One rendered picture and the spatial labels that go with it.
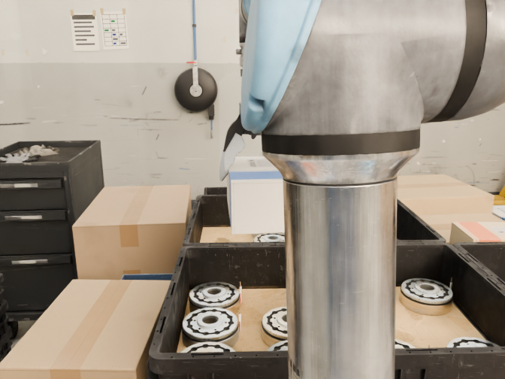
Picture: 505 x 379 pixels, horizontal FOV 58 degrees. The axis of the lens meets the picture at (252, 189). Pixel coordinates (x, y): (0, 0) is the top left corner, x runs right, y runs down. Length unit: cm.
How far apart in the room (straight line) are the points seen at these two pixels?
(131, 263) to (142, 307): 39
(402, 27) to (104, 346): 69
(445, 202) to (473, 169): 329
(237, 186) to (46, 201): 160
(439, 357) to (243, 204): 36
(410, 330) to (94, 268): 83
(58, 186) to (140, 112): 205
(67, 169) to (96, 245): 89
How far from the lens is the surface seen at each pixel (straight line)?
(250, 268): 102
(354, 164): 30
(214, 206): 138
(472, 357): 74
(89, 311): 95
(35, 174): 220
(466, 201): 163
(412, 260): 108
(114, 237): 128
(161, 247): 128
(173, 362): 67
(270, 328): 84
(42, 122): 433
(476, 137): 481
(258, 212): 74
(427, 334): 94
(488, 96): 35
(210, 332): 83
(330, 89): 29
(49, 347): 87
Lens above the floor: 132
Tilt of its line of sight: 16 degrees down
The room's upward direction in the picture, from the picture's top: straight up
